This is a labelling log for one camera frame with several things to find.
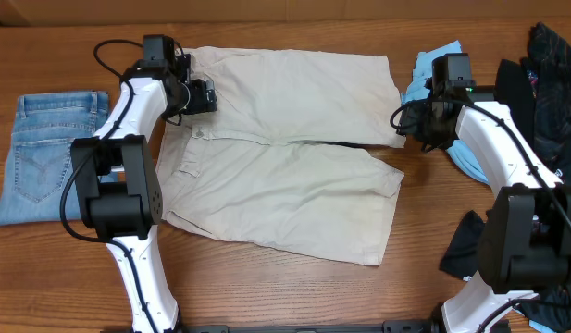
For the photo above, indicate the folded blue denim jeans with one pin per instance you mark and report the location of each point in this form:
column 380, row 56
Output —
column 38, row 163

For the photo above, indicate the black garment with logo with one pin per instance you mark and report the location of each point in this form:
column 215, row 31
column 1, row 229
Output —
column 460, row 261

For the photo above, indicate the black patterned garment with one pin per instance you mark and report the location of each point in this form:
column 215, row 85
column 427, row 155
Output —
column 537, row 90

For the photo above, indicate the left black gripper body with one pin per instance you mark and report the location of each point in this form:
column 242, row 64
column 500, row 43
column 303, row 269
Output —
column 199, row 98

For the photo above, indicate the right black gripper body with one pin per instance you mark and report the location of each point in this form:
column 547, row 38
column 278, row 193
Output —
column 426, row 129

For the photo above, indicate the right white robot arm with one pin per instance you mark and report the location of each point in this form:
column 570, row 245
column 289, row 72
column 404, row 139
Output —
column 525, row 246

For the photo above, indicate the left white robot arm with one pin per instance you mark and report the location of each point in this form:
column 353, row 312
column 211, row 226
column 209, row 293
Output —
column 114, row 175

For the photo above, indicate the beige cotton shorts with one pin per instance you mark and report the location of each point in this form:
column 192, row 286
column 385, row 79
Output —
column 283, row 162

